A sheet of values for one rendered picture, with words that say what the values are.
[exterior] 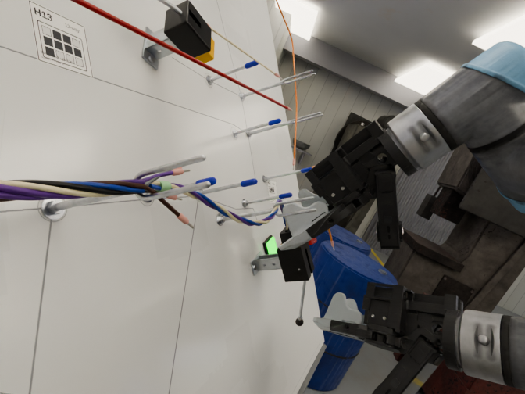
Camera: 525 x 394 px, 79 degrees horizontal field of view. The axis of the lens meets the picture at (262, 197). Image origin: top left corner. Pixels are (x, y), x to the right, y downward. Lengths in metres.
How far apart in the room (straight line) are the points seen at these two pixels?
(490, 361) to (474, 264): 3.65
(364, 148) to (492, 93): 0.14
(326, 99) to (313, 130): 0.62
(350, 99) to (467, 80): 6.08
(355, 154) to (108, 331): 0.34
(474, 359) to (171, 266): 0.35
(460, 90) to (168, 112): 0.34
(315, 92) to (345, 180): 6.00
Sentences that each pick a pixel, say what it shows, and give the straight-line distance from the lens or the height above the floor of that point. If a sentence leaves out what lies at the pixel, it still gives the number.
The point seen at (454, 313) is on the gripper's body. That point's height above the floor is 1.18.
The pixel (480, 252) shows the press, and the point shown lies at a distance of 4.08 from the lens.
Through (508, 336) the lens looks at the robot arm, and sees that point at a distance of 0.46.
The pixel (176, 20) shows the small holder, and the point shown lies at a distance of 0.40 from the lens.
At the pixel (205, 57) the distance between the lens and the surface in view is 0.42.
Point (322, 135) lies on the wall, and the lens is 6.38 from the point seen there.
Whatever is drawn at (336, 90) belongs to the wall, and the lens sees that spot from 6.47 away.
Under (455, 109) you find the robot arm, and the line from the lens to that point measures 0.43.
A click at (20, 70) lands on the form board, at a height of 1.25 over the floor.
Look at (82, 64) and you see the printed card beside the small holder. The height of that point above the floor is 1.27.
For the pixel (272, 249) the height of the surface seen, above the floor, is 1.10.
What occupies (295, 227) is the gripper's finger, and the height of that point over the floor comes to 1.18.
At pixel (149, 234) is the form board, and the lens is 0.35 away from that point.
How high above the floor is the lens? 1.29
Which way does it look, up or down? 11 degrees down
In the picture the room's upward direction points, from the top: 25 degrees clockwise
